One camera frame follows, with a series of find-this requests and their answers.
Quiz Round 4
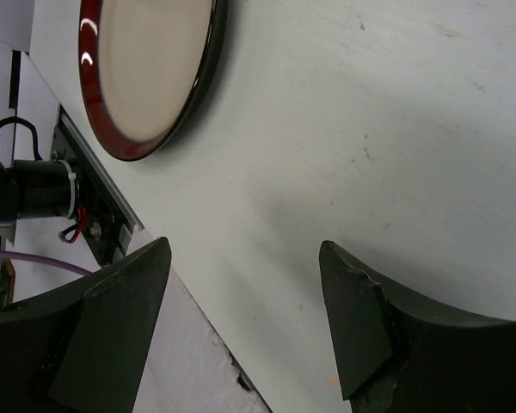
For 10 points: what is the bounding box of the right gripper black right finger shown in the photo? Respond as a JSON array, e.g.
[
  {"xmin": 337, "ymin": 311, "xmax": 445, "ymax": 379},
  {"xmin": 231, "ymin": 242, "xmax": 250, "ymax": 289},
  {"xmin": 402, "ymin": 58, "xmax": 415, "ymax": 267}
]
[{"xmin": 319, "ymin": 241, "xmax": 516, "ymax": 412}]

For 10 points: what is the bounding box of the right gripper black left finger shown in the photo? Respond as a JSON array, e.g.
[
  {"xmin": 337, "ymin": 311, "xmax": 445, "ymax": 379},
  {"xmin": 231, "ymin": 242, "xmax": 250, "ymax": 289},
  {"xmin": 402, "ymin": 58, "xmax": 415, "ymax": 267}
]
[{"xmin": 0, "ymin": 237, "xmax": 171, "ymax": 413}]

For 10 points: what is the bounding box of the beige plate with red rim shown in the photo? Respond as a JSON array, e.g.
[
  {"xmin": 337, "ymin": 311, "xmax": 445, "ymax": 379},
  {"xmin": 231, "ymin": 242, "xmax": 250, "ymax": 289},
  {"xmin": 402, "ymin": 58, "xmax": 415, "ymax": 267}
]
[{"xmin": 78, "ymin": 0, "xmax": 229, "ymax": 162}]

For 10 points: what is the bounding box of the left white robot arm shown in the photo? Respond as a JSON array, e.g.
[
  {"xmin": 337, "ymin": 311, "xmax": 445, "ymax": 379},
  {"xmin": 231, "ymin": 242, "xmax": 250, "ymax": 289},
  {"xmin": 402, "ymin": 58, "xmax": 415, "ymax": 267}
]
[{"xmin": 0, "ymin": 116, "xmax": 80, "ymax": 222}]

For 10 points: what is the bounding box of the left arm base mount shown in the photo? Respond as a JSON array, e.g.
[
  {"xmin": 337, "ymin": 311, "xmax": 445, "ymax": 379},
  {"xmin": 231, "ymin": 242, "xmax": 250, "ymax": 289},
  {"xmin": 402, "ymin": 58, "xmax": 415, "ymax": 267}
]
[{"xmin": 51, "ymin": 108, "xmax": 143, "ymax": 266}]

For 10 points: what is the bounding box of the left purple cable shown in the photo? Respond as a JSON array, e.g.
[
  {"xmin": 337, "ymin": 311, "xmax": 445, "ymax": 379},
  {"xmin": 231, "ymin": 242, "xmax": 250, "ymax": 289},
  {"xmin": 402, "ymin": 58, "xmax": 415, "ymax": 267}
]
[{"xmin": 0, "ymin": 249, "xmax": 94, "ymax": 276}]

